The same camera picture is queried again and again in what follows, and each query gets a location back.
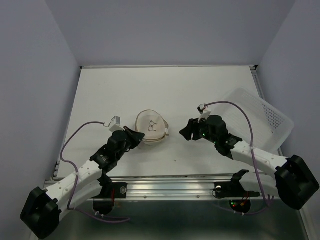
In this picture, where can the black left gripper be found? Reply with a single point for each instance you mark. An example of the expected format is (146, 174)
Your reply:
(136, 137)

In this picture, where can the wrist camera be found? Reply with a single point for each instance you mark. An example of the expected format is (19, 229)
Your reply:
(204, 111)
(114, 124)

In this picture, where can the aluminium mounting rail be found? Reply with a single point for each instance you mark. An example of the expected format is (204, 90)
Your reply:
(139, 188)

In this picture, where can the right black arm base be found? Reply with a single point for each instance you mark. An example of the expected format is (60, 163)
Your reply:
(240, 202)

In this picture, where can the white mesh laundry bag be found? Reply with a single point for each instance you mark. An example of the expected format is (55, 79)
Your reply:
(154, 127)

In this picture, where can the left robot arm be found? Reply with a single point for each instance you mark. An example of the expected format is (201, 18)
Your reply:
(45, 208)

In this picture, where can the white perforated plastic basket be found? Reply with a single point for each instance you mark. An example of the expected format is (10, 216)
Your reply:
(270, 126)

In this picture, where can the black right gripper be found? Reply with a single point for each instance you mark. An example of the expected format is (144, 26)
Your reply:
(192, 127)

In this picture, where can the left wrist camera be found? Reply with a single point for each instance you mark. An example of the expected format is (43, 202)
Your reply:
(114, 124)

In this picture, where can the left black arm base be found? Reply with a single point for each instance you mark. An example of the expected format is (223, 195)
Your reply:
(104, 202)

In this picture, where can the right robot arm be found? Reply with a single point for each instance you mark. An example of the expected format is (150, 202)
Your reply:
(288, 178)

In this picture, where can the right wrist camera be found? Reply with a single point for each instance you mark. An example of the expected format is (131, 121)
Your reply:
(204, 111)

